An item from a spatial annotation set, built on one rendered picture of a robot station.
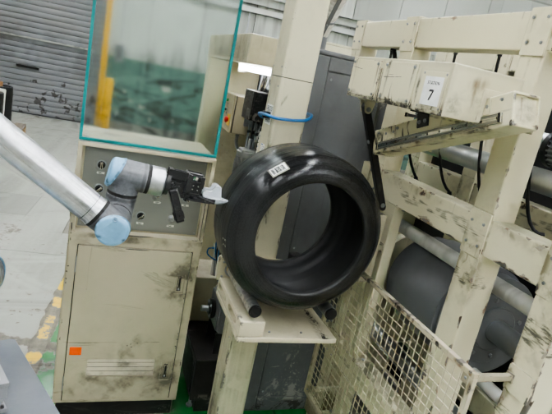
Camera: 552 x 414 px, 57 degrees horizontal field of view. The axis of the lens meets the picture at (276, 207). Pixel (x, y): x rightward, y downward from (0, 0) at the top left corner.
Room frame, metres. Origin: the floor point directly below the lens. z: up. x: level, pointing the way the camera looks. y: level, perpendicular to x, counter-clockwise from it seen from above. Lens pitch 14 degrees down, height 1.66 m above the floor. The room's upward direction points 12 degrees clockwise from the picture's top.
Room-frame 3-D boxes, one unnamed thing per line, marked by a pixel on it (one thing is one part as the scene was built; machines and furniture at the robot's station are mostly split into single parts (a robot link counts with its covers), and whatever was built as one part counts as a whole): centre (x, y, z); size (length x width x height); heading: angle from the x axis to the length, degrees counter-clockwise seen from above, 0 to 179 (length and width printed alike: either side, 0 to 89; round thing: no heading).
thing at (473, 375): (1.67, -0.46, 0.65); 0.90 x 0.02 x 0.70; 21
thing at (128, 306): (2.21, 0.61, 0.63); 0.56 x 0.41 x 1.27; 111
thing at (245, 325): (1.72, 0.06, 0.84); 0.36 x 0.09 x 0.06; 21
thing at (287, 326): (1.77, -0.07, 0.80); 0.37 x 0.36 x 0.02; 111
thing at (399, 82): (1.76, -0.39, 1.71); 0.61 x 0.25 x 0.15; 21
